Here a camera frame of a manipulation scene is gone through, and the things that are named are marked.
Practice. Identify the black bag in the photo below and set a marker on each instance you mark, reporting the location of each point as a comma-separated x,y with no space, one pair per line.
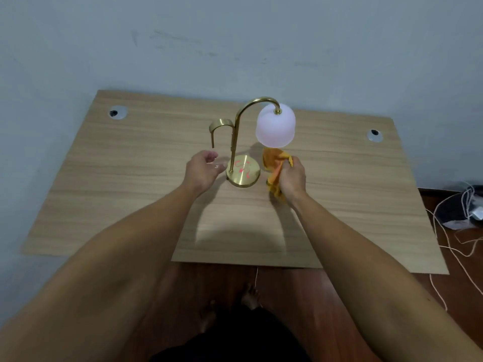
454,213

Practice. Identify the grey round table grommet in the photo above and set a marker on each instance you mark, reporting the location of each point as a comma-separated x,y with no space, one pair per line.
374,136
117,112

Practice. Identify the orange cloth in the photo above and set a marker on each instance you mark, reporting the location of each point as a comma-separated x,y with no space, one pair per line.
273,162

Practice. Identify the black shorts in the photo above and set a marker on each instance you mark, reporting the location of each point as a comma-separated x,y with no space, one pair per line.
234,339

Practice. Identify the person's left forearm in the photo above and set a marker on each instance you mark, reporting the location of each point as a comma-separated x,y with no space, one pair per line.
113,267

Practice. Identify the person's right fingers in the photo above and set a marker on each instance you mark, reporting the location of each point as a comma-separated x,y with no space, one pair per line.
291,163

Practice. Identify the person's right hand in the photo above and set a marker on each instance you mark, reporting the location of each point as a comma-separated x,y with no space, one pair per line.
294,180

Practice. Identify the person's right forearm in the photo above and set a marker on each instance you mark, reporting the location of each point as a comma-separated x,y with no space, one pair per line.
362,275

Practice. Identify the person's left foot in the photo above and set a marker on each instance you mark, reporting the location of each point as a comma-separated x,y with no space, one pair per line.
208,315

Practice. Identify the person's right foot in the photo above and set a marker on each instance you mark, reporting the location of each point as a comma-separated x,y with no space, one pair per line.
250,297

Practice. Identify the person's left thumb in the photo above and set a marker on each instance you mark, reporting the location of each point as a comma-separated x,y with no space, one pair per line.
209,155

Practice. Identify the person's foot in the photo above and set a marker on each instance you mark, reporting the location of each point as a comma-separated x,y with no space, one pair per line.
250,297
208,315

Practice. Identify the person's left hand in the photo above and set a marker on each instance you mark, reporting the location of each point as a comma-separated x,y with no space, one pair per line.
198,173

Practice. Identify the gold table lamp white shade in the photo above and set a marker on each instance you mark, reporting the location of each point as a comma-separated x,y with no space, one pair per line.
243,171

